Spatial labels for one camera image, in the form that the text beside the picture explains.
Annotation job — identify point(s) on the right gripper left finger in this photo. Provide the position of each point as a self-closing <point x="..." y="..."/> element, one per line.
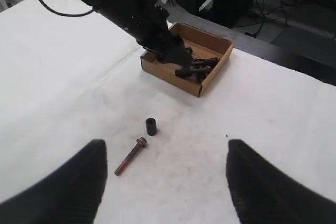
<point x="65" y="192"/>

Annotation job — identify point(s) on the black cylindrical sleeve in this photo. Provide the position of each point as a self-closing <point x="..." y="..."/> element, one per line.
<point x="151" y="127"/>

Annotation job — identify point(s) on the dark bolt with sleeve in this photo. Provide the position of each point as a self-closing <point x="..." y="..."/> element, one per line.
<point x="207" y="61"/>
<point x="188" y="51"/>
<point x="193" y="71"/>

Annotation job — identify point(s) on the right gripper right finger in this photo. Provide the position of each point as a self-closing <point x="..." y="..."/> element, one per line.
<point x="267" y="195"/>

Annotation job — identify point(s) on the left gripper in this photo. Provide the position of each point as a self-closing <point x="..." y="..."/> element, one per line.
<point x="136" y="6"/>

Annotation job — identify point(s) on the open cardboard box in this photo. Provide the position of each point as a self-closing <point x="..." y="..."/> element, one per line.
<point x="210" y="58"/>

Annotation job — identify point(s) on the dark reddish flanged bolt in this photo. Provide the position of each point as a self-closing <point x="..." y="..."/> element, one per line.
<point x="130" y="157"/>

